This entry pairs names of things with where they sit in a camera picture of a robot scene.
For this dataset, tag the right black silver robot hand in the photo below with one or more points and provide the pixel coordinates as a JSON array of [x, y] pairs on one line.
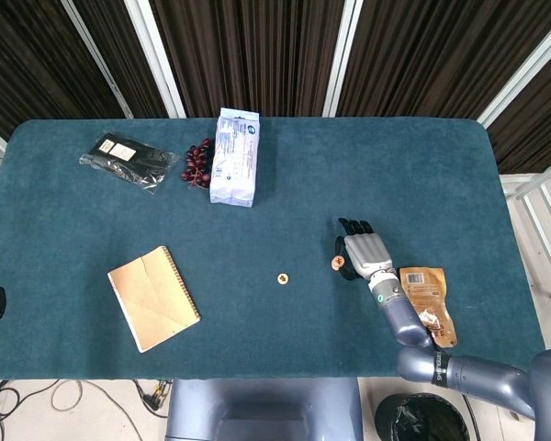
[[369, 255]]

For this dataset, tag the brown spout pouch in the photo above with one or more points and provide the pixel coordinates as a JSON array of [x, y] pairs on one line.
[[434, 285]]

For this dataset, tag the teal table cloth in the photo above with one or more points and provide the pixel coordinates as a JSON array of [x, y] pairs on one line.
[[303, 193]]

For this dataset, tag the tan spiral notebook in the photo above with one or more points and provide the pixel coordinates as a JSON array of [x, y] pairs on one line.
[[151, 298]]

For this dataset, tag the white metal rack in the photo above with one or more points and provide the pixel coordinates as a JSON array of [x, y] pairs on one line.
[[509, 184]]

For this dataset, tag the white tissue pack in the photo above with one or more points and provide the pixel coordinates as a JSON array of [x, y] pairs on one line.
[[234, 161]]

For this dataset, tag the black trash bin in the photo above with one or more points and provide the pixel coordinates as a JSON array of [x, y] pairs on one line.
[[418, 422]]

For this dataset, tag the blue-grey robot torso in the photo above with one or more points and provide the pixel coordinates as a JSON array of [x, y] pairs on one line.
[[257, 404]]

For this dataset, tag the black item in plastic bag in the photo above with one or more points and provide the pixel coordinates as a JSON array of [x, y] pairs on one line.
[[128, 158]]

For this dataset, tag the dark red grape bunch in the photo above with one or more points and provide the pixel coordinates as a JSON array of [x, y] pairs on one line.
[[195, 161]]

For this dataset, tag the dark brown pleated curtain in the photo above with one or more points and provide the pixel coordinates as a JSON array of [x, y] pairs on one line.
[[257, 46]]

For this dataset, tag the white partition post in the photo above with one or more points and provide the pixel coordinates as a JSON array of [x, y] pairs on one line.
[[156, 59], [523, 78], [97, 59], [342, 59]]

